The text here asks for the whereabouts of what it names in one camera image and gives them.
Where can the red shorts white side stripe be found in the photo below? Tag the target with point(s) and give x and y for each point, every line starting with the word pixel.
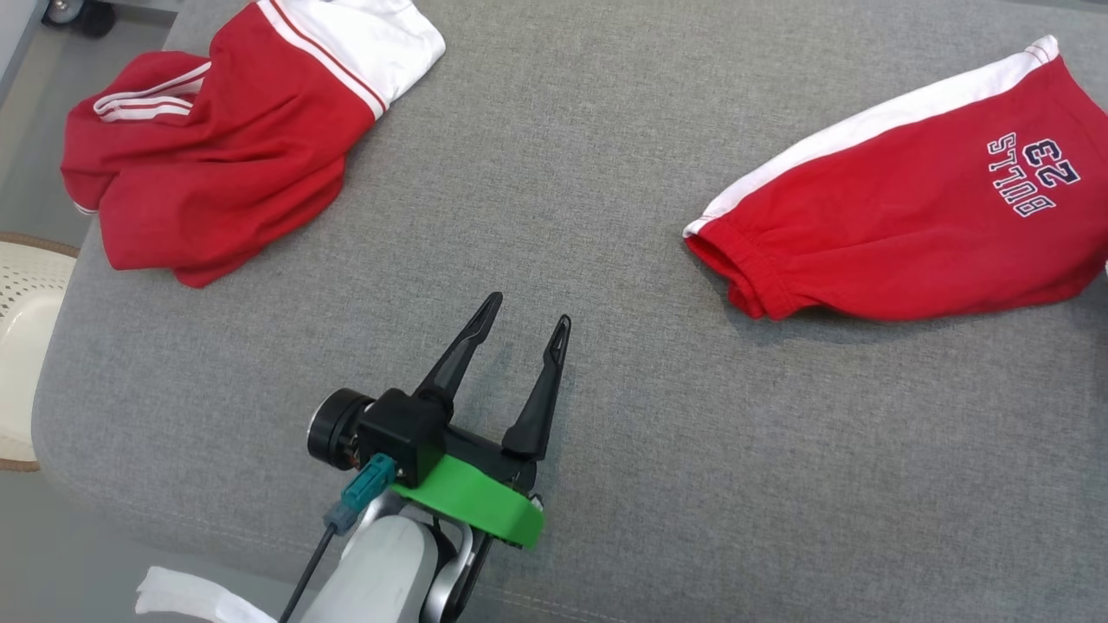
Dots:
pixel 900 225

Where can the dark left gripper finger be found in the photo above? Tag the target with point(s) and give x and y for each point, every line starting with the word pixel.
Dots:
pixel 463 350
pixel 541 398

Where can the red basketball jersey white sleeves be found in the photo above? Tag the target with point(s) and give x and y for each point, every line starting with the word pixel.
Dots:
pixel 242 147

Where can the white woven laundry basket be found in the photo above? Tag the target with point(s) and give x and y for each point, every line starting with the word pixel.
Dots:
pixel 26 346

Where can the black caster wheel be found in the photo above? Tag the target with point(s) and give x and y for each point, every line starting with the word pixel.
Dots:
pixel 82 16

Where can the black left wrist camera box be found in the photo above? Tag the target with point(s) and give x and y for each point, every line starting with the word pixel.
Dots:
pixel 402 433

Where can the white cloth scrap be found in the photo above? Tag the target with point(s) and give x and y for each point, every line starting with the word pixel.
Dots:
pixel 190 597

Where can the grey fabric sofa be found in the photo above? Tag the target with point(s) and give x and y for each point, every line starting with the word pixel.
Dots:
pixel 606 216

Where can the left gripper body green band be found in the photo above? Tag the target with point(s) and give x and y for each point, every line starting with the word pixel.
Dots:
pixel 485 506

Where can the teal left camera connector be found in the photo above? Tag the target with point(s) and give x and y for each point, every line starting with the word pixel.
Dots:
pixel 363 493

